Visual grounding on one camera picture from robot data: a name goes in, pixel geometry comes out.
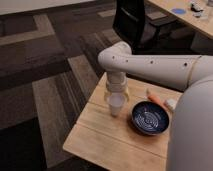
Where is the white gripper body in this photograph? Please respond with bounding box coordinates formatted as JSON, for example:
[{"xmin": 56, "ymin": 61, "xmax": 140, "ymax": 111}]
[{"xmin": 106, "ymin": 71, "xmax": 127, "ymax": 93}]

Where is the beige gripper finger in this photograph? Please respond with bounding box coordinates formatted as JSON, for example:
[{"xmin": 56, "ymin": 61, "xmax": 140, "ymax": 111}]
[
  {"xmin": 124, "ymin": 88, "xmax": 129, "ymax": 102},
  {"xmin": 104, "ymin": 88, "xmax": 110, "ymax": 103}
]

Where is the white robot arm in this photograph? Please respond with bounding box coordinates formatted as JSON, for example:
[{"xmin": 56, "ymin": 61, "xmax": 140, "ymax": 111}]
[{"xmin": 97, "ymin": 41, "xmax": 213, "ymax": 171}]

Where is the dark blue ceramic bowl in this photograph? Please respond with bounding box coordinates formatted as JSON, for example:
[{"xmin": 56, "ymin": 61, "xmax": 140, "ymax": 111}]
[{"xmin": 131, "ymin": 101, "xmax": 169, "ymax": 136}]

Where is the orange carrot toy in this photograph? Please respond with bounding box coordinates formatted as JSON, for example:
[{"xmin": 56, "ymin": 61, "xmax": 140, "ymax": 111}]
[{"xmin": 146, "ymin": 89, "xmax": 165, "ymax": 108}]

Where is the small white rectangular block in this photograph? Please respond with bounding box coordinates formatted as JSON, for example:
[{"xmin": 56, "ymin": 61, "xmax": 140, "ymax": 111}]
[{"xmin": 165, "ymin": 99, "xmax": 177, "ymax": 112}]

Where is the black office chair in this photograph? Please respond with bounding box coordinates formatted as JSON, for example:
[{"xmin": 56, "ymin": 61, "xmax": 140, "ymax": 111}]
[{"xmin": 113, "ymin": 0, "xmax": 193, "ymax": 54}]

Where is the blue round coaster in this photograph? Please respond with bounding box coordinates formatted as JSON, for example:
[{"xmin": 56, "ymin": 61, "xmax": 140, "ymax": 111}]
[{"xmin": 171, "ymin": 8, "xmax": 186, "ymax": 14}]

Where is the small grey object on desk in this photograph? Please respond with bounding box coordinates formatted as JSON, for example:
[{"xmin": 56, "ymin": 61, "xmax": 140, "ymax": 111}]
[{"xmin": 193, "ymin": 13, "xmax": 202, "ymax": 18}]

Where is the light wooden desk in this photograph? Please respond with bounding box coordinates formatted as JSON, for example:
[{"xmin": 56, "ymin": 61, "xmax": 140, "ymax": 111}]
[{"xmin": 147, "ymin": 0, "xmax": 213, "ymax": 39}]

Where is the small white gadget on desk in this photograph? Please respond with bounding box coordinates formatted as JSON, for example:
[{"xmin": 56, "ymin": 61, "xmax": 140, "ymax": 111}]
[{"xmin": 190, "ymin": 1, "xmax": 202, "ymax": 12}]

